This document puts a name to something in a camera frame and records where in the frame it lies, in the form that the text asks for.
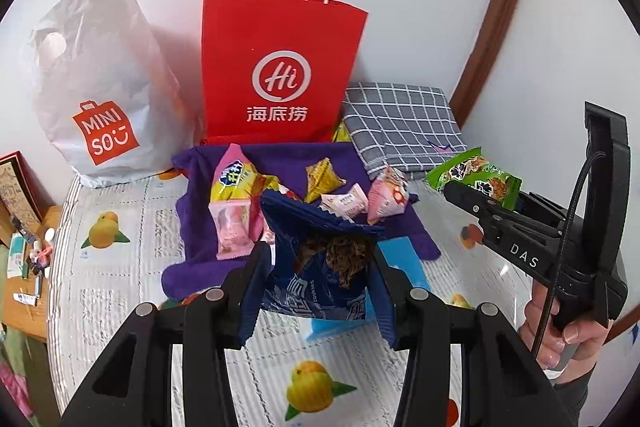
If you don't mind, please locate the green cloth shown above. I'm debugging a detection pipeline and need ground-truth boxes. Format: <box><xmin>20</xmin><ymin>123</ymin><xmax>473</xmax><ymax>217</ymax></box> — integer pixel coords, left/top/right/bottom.
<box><xmin>0</xmin><ymin>327</ymin><xmax>56</xmax><ymax>427</ymax></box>

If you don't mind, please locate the brown patterned box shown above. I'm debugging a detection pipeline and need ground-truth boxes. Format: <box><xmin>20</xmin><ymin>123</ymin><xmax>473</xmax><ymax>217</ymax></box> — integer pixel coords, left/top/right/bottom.
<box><xmin>0</xmin><ymin>151</ymin><xmax>43</xmax><ymax>248</ymax></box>

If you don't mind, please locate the fruit print tablecloth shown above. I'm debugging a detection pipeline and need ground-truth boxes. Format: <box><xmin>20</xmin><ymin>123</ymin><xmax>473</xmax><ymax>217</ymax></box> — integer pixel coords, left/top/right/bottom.
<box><xmin>45</xmin><ymin>147</ymin><xmax>566</xmax><ymax>427</ymax></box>

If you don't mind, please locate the small pink white bottle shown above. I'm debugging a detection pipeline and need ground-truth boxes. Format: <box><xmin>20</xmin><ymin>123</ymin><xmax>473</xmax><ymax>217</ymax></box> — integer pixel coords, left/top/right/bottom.
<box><xmin>27</xmin><ymin>242</ymin><xmax>53</xmax><ymax>268</ymax></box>

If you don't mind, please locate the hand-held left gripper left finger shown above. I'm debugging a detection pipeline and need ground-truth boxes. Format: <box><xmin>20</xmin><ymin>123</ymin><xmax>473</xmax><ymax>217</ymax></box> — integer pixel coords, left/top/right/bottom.
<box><xmin>60</xmin><ymin>241</ymin><xmax>275</xmax><ymax>427</ymax></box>

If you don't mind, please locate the red paper bag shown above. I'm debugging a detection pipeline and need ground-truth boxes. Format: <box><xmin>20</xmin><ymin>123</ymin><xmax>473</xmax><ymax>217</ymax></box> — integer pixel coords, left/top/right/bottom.
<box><xmin>200</xmin><ymin>0</ymin><xmax>370</xmax><ymax>145</ymax></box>

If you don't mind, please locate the blue cookie packet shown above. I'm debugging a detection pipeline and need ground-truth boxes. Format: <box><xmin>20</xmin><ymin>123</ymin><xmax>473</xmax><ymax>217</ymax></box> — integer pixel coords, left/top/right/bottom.
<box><xmin>260</xmin><ymin>189</ymin><xmax>388</xmax><ymax>324</ymax></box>

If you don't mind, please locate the black cable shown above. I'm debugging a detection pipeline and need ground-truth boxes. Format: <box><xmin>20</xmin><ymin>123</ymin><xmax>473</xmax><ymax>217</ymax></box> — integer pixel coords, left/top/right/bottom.
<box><xmin>530</xmin><ymin>152</ymin><xmax>601</xmax><ymax>358</ymax></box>

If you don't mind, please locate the wooden side table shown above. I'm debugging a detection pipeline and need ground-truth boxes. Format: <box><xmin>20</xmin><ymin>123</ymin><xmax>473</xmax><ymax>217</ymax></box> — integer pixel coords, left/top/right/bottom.
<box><xmin>0</xmin><ymin>206</ymin><xmax>63</xmax><ymax>343</ymax></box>

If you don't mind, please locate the person's right hand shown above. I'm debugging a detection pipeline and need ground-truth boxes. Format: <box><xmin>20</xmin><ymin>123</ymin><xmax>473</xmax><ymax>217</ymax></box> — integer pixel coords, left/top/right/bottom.
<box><xmin>519</xmin><ymin>282</ymin><xmax>613</xmax><ymax>373</ymax></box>

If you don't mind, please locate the pink pillow snack packet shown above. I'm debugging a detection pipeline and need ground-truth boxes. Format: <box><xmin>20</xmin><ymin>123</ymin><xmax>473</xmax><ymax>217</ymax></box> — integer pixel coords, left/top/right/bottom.
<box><xmin>367</xmin><ymin>166</ymin><xmax>418</xmax><ymax>225</ymax></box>

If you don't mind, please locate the brown wooden door frame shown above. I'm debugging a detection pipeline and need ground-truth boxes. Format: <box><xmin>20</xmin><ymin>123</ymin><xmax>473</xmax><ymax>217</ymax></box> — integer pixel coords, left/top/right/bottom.
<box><xmin>450</xmin><ymin>0</ymin><xmax>536</xmax><ymax>128</ymax></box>

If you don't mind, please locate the white plastic shopping bag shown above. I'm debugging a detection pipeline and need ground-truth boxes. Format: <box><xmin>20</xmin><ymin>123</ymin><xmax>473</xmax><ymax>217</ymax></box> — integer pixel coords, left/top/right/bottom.
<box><xmin>20</xmin><ymin>0</ymin><xmax>201</xmax><ymax>188</ymax></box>

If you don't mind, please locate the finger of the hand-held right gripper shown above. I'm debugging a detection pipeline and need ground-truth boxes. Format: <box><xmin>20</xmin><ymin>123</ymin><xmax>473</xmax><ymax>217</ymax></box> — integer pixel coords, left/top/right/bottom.
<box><xmin>444</xmin><ymin>181</ymin><xmax>506</xmax><ymax>243</ymax></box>
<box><xmin>515</xmin><ymin>192</ymin><xmax>568</xmax><ymax>228</ymax></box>

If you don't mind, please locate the small white pink packet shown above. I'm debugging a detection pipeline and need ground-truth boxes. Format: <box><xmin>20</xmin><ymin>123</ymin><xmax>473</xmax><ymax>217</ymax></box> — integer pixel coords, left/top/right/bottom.
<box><xmin>320</xmin><ymin>183</ymin><xmax>370</xmax><ymax>223</ymax></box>

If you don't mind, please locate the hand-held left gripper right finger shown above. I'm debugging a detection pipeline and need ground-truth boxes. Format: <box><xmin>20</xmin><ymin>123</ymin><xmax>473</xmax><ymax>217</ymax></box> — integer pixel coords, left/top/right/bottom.
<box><xmin>367</xmin><ymin>252</ymin><xmax>571</xmax><ymax>427</ymax></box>

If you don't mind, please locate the yellow and pink snack packet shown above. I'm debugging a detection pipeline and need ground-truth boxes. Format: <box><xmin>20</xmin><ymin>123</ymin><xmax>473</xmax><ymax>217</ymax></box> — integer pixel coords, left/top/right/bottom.
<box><xmin>209</xmin><ymin>143</ymin><xmax>281</xmax><ymax>263</ymax></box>

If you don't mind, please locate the green snack packet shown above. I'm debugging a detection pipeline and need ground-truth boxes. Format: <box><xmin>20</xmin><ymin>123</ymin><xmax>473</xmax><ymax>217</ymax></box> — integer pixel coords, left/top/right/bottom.
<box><xmin>426</xmin><ymin>147</ymin><xmax>523</xmax><ymax>212</ymax></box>

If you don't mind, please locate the blue tissue pack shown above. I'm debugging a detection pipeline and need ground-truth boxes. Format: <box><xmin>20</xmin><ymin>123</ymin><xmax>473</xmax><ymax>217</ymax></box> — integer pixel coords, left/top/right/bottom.
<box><xmin>302</xmin><ymin>238</ymin><xmax>430</xmax><ymax>342</ymax></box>

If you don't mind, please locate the grey checked folded cloth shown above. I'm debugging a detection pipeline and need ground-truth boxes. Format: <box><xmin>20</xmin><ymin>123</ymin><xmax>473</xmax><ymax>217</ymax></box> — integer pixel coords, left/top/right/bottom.
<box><xmin>342</xmin><ymin>82</ymin><xmax>468</xmax><ymax>180</ymax></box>

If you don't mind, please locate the purple towel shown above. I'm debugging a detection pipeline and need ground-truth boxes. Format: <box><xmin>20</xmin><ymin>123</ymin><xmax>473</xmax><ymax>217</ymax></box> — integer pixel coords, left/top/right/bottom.
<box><xmin>162</xmin><ymin>142</ymin><xmax>442</xmax><ymax>303</ymax></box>

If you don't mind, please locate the person's right forearm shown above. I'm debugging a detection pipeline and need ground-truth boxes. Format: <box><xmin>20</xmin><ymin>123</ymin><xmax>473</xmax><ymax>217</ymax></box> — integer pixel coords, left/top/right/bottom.
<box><xmin>547</xmin><ymin>357</ymin><xmax>603</xmax><ymax>427</ymax></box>

